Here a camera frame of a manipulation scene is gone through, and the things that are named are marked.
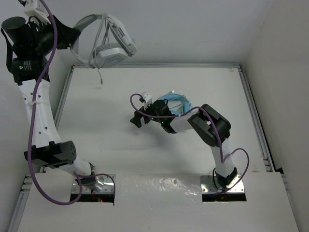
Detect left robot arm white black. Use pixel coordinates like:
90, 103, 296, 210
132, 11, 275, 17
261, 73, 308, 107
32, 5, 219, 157
1, 16, 93, 176

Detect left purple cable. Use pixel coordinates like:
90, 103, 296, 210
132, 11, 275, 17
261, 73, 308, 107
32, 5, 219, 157
27, 0, 115, 206

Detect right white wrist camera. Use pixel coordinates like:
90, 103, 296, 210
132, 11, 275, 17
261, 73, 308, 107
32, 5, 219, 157
139, 92, 153, 109

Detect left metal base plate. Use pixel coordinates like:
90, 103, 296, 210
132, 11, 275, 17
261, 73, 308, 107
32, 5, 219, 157
71, 175, 114, 195

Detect light blue headphones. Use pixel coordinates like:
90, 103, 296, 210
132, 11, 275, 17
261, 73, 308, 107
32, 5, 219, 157
157, 91, 193, 115

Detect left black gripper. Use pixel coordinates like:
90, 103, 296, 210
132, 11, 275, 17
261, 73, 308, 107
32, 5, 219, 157
30, 15, 79, 57

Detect grey white headphones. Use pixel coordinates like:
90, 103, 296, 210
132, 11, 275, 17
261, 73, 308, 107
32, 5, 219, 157
70, 13, 137, 69

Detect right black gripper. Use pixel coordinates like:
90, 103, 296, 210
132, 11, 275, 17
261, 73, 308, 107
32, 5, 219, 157
132, 100, 164, 127

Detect metal base plate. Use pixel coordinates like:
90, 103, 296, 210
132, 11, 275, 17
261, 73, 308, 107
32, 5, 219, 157
199, 174, 245, 194
71, 175, 114, 195

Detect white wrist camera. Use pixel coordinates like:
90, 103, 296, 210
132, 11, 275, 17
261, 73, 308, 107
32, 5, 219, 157
18, 0, 51, 25
139, 92, 153, 109

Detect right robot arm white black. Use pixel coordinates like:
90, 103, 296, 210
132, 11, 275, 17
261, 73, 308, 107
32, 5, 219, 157
130, 97, 237, 189

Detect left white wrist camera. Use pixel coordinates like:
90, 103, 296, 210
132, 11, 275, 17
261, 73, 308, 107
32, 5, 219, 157
18, 0, 51, 25

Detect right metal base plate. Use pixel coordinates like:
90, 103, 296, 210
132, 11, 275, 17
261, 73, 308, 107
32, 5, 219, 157
199, 174, 245, 194

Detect grey headphone cable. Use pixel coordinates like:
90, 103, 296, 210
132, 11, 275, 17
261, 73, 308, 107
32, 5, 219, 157
88, 14, 112, 85

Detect aluminium table frame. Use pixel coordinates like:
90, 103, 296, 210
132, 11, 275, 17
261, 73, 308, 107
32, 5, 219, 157
18, 65, 297, 232

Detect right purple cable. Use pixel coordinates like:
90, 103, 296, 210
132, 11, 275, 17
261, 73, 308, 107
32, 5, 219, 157
129, 93, 250, 194

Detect purple cable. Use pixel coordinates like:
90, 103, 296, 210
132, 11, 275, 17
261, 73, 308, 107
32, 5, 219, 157
27, 0, 115, 206
129, 93, 250, 194

